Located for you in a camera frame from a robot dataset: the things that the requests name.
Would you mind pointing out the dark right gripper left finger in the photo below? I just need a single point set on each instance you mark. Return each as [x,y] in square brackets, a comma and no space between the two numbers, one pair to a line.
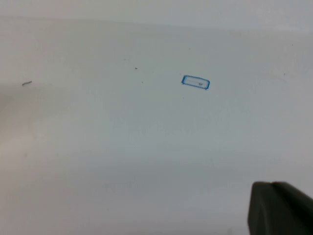
[262,210]

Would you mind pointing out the blue-bordered white sticker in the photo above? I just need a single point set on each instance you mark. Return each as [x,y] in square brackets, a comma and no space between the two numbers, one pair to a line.
[195,82]

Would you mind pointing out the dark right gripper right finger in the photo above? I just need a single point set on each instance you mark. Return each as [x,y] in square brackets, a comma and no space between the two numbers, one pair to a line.
[297,208]

